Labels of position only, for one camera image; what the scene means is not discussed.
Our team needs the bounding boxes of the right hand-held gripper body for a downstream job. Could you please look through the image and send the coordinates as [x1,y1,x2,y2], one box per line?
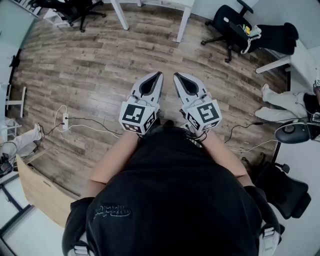
[180,93,224,134]

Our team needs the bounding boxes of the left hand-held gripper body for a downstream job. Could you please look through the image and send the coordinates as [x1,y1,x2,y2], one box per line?
[118,93,162,137]

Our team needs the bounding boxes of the person's right forearm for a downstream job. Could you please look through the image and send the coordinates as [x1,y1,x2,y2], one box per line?
[196,129,250,180]

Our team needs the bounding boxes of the person's left forearm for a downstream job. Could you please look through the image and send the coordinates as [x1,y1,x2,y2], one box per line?
[89,129,141,187]

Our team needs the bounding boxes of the white crumpled item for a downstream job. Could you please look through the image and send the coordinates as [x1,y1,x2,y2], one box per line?
[241,24,263,55]

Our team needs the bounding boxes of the white side table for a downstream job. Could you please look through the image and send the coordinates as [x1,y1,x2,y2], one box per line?
[255,39,320,101]

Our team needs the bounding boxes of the person's black t-shirt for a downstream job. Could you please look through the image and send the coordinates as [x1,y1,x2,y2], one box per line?
[61,119,286,256]

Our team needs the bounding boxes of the black office chair with clutter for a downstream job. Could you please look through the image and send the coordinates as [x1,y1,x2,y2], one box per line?
[201,0,300,63]

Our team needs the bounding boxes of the black empty office chair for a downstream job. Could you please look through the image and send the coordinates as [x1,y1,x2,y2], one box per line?
[32,0,107,33]

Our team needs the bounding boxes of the white low cabinet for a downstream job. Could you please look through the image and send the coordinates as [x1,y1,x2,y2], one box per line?
[42,8,73,29]

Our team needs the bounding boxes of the black mesh office chair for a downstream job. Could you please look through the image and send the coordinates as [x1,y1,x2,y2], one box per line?
[252,152,312,220]

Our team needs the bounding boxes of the light wooden board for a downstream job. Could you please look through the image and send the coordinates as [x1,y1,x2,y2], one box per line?
[16,147,81,229]

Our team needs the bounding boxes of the black framed glass door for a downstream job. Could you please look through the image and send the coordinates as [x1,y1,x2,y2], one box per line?
[0,172,35,236]

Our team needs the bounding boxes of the black power adapter cable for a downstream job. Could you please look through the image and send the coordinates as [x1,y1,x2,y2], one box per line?
[223,121,276,145]

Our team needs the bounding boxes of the white metal frame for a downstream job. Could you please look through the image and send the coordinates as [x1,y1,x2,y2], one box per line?
[4,83,27,118]

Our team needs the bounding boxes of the wall book shelf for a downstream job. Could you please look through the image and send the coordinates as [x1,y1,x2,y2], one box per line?
[9,0,42,18]

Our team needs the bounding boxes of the grey shoulder strap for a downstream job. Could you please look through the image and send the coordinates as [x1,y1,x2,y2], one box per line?
[259,226,276,256]
[73,244,89,256]

